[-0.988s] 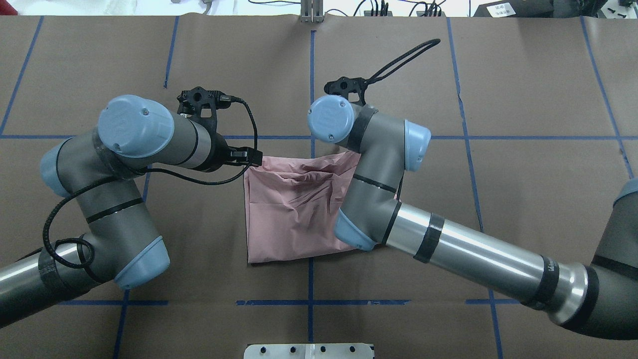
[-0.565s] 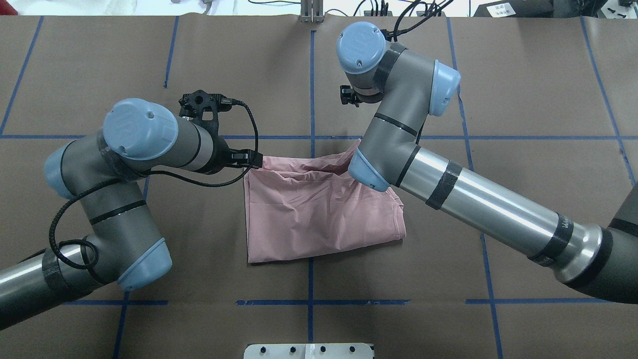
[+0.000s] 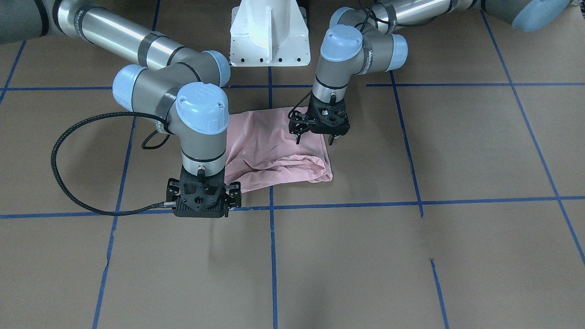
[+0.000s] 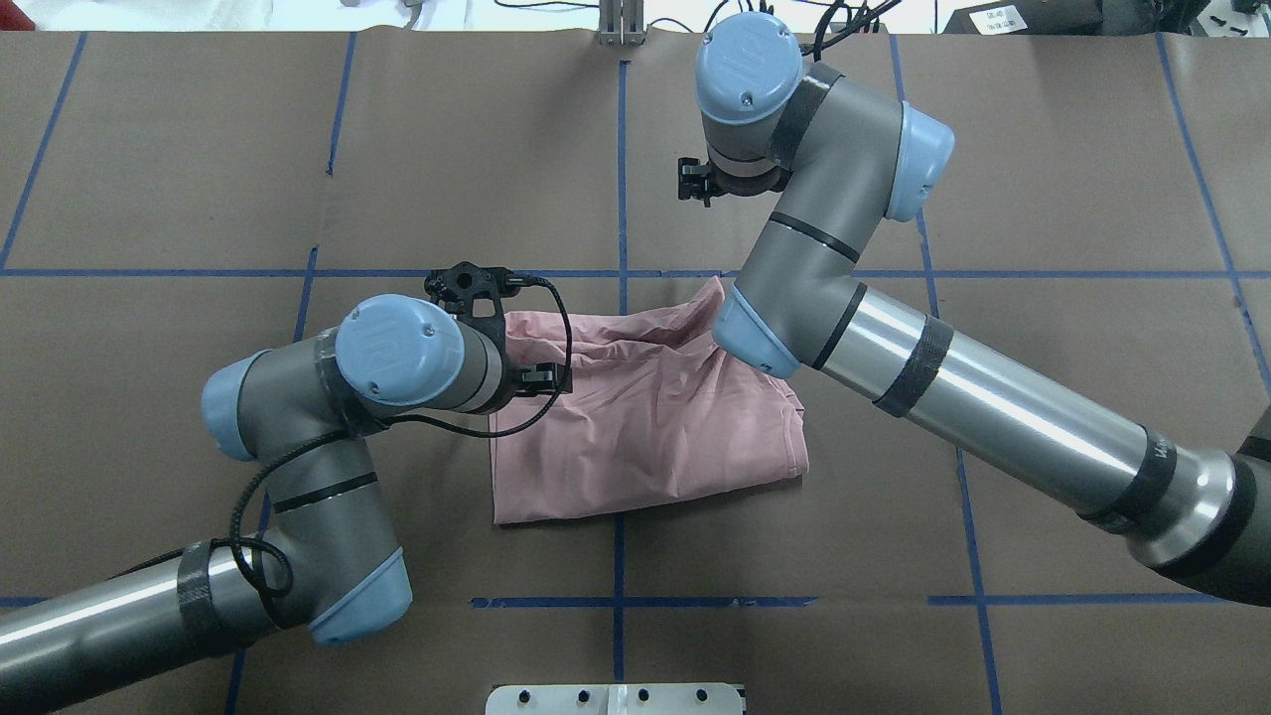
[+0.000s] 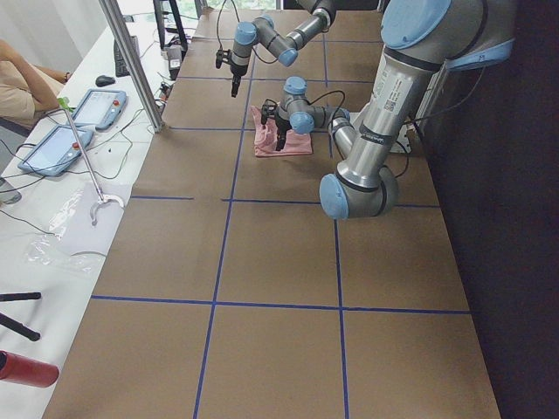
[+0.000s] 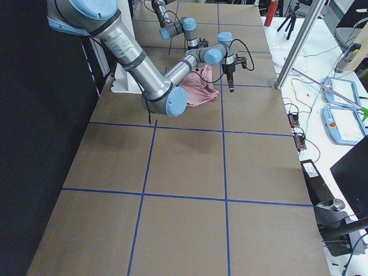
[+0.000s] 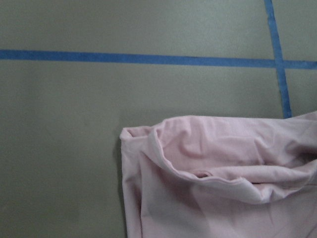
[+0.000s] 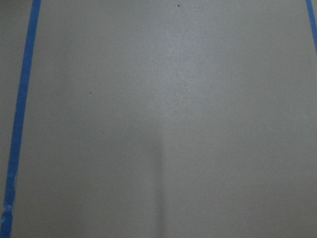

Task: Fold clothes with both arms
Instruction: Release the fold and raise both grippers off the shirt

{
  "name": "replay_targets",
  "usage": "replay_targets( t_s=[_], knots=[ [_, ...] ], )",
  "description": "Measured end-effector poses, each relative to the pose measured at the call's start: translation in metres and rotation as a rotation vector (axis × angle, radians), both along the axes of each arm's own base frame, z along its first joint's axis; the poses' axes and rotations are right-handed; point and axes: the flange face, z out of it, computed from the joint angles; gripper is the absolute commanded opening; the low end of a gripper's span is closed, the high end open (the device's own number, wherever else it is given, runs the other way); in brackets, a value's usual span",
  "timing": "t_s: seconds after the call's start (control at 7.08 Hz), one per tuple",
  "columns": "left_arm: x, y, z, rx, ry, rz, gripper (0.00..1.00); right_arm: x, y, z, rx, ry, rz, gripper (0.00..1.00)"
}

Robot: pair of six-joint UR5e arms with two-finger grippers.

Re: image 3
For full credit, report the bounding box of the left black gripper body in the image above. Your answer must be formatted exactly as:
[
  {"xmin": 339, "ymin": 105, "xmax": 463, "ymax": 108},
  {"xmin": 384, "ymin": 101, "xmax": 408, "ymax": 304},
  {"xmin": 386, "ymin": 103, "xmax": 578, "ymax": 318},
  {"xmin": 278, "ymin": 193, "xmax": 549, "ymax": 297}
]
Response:
[{"xmin": 302, "ymin": 95, "xmax": 350, "ymax": 137}]

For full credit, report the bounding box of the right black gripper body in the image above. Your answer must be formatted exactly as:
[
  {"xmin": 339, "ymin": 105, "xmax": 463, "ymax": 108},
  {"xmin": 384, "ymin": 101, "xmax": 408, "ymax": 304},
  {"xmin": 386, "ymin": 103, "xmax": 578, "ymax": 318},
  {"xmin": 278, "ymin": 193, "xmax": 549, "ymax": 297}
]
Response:
[{"xmin": 166, "ymin": 167, "xmax": 229, "ymax": 218}]

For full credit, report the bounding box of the pink Snoopy t-shirt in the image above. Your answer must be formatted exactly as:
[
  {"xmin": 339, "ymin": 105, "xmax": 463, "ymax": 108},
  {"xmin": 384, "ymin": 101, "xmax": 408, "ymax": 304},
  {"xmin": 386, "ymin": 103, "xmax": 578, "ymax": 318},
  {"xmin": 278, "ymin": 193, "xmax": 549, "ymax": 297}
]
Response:
[{"xmin": 225, "ymin": 107, "xmax": 334, "ymax": 192}]

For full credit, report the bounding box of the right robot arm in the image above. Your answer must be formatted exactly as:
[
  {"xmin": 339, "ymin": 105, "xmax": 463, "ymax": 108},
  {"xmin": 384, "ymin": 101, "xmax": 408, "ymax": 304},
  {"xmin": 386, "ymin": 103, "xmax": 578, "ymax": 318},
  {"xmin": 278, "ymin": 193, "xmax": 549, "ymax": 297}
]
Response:
[{"xmin": 1, "ymin": 0, "xmax": 242, "ymax": 218}]

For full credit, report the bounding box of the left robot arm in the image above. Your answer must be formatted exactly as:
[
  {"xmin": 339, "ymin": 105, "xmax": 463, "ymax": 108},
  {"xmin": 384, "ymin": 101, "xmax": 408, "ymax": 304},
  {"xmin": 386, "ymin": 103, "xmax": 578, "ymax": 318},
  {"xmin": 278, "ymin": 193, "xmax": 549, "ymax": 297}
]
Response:
[{"xmin": 288, "ymin": 0, "xmax": 570, "ymax": 143}]

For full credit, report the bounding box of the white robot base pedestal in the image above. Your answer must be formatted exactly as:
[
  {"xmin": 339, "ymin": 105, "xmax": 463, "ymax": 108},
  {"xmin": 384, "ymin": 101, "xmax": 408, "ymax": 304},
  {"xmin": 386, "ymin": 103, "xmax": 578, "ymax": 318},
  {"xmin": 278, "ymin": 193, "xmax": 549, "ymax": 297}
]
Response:
[{"xmin": 229, "ymin": 0, "xmax": 311, "ymax": 67}]

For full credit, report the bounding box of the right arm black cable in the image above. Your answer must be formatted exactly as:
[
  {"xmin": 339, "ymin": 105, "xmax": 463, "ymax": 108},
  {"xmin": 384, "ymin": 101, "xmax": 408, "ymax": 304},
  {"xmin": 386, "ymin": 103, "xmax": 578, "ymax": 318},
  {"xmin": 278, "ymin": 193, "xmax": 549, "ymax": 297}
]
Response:
[{"xmin": 51, "ymin": 112, "xmax": 180, "ymax": 216}]

